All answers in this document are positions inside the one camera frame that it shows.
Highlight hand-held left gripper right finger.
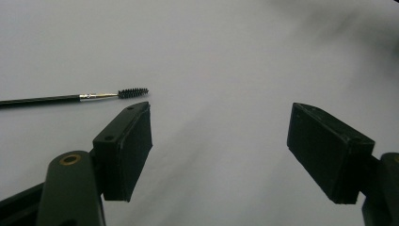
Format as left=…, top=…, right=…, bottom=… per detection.
left=286, top=102, right=376, bottom=205

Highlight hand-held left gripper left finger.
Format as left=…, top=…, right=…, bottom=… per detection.
left=92, top=101, right=153, bottom=202

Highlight black pen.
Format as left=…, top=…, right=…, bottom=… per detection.
left=0, top=88, right=150, bottom=108

